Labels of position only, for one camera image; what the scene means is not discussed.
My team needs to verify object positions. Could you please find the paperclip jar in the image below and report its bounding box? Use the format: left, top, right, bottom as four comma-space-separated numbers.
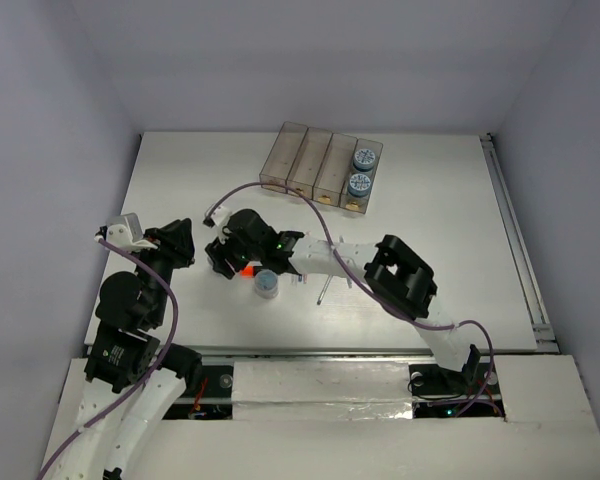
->
254, 269, 279, 300

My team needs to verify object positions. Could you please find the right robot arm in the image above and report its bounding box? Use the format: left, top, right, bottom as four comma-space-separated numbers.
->
204, 207, 480, 395

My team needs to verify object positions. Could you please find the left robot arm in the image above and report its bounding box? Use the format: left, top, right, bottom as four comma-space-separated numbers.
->
38, 213, 202, 479

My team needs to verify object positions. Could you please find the clear drawer bin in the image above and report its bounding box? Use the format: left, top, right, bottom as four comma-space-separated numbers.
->
286, 127, 333, 198
313, 133, 357, 206
339, 138, 383, 214
259, 120, 309, 194

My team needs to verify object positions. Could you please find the foil covered front board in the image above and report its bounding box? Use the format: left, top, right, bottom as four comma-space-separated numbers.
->
231, 360, 413, 421

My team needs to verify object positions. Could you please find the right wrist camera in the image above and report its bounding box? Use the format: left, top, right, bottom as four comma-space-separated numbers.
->
203, 206, 232, 229

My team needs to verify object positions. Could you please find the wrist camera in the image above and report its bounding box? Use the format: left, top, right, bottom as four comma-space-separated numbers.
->
203, 206, 232, 229
94, 213, 158, 253

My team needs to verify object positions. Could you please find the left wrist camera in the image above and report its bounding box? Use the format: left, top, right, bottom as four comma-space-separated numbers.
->
94, 213, 158, 253

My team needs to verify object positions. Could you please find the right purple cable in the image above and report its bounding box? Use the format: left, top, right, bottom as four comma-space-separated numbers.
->
202, 182, 496, 416

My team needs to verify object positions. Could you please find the right aluminium rail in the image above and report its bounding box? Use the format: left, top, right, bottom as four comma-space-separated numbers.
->
479, 133, 561, 355

